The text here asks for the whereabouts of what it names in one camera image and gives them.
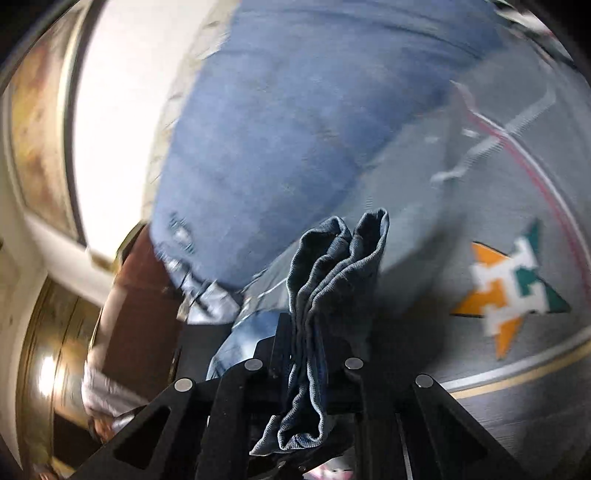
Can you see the faded blue denim pants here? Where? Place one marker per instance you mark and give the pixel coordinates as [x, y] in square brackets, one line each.
[323, 300]

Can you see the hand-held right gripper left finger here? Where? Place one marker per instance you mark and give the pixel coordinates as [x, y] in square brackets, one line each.
[231, 392]

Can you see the brown wooden headboard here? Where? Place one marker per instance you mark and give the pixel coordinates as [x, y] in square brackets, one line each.
[138, 314]

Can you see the pale blue cloth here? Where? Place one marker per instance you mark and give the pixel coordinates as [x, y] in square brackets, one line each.
[210, 300]

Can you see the grey printed bed sheet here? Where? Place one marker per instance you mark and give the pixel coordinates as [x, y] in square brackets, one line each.
[461, 221]

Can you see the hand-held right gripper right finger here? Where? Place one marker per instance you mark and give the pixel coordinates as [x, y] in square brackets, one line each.
[364, 397]

